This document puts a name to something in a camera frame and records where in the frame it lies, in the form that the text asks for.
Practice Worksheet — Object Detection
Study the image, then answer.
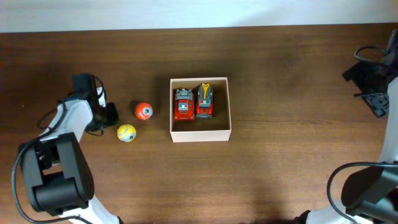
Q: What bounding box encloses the red fire truck grey ladder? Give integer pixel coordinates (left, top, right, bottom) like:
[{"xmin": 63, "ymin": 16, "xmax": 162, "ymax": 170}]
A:
[{"xmin": 174, "ymin": 89, "xmax": 195, "ymax": 121}]

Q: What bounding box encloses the red fire truck yellow crane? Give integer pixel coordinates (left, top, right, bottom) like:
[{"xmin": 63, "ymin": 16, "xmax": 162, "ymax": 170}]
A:
[{"xmin": 196, "ymin": 83, "xmax": 214, "ymax": 118}]

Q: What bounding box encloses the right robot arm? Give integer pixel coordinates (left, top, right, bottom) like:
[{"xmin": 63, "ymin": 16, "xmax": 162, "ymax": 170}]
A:
[{"xmin": 293, "ymin": 30, "xmax": 397, "ymax": 224}]

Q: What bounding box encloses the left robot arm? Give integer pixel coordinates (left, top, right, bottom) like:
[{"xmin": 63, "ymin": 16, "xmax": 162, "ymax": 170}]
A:
[{"xmin": 11, "ymin": 73, "xmax": 122, "ymax": 223}]

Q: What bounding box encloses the yellow toy ball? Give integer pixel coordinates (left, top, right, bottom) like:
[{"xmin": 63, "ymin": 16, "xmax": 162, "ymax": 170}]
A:
[{"xmin": 117, "ymin": 124, "xmax": 137, "ymax": 142}]

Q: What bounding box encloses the red toy ball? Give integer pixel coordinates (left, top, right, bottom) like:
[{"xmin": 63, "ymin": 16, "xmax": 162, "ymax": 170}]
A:
[{"xmin": 134, "ymin": 102, "xmax": 153, "ymax": 120}]

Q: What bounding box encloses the pink open box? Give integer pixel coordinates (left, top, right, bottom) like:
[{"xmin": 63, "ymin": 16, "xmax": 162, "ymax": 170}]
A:
[{"xmin": 169, "ymin": 77, "xmax": 232, "ymax": 142}]

